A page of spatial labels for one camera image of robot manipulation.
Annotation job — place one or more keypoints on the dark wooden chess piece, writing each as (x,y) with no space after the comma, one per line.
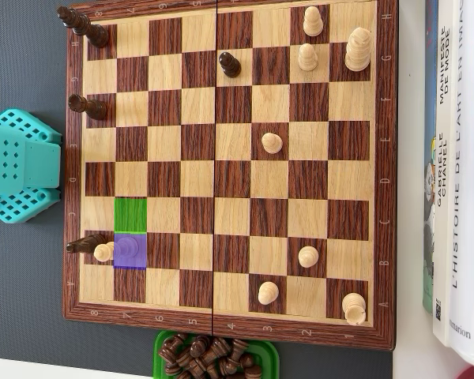
(227,367)
(253,372)
(174,369)
(184,357)
(199,368)
(198,347)
(213,372)
(247,361)
(219,348)
(238,348)
(170,349)

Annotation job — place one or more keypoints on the wooden folding chessboard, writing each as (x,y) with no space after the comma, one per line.
(237,177)

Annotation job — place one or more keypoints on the light wooden pawn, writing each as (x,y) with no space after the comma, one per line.
(308,57)
(313,23)
(268,293)
(271,143)
(308,256)

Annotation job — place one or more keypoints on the dark wooden pawn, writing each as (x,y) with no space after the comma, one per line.
(230,65)

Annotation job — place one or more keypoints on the dark wooden knight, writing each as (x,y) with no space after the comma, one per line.
(89,242)

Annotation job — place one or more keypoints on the dark wooden rook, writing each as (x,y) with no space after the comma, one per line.
(95,108)

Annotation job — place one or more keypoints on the light wooden rook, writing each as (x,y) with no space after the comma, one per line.
(354,308)

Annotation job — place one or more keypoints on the green plastic tray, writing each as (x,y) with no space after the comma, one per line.
(272,363)

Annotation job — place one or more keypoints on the light wooden king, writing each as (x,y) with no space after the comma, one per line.
(358,49)

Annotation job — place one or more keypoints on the illustrated comic book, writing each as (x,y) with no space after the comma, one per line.
(429,177)

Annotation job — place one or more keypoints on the dark wooden king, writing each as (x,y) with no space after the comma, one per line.
(96,35)

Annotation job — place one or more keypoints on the white Gabrielle Chanel book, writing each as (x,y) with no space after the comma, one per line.
(442,237)

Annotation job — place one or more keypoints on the white art history book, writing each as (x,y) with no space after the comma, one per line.
(464,276)

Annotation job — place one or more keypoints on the dark grey table mat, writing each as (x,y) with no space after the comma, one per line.
(31,59)

